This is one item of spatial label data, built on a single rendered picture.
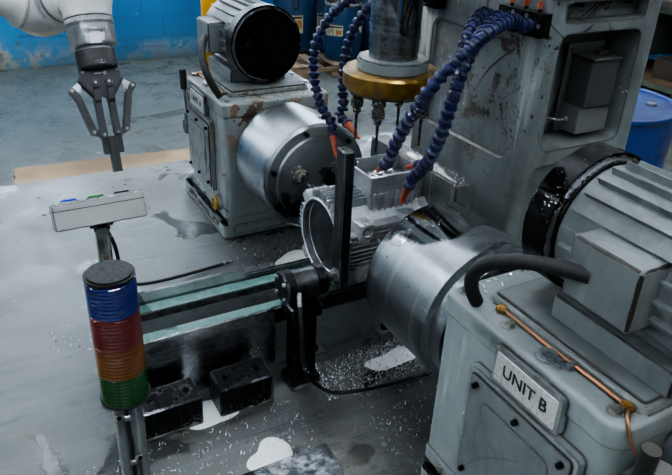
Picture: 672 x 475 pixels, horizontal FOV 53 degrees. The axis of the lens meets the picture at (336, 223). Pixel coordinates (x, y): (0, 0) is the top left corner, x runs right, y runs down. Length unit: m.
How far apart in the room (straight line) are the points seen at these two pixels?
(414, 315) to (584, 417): 0.34
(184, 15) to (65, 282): 5.49
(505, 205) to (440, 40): 0.37
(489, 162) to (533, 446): 0.66
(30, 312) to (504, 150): 1.03
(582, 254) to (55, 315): 1.11
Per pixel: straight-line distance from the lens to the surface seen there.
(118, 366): 0.88
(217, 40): 1.74
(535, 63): 1.24
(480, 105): 1.36
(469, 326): 0.89
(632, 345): 0.80
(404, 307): 1.04
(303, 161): 1.47
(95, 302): 0.83
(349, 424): 1.21
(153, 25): 6.90
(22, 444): 1.26
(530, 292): 0.90
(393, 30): 1.20
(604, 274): 0.74
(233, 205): 1.71
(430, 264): 1.02
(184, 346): 1.21
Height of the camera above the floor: 1.64
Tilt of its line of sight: 27 degrees down
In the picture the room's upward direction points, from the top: 2 degrees clockwise
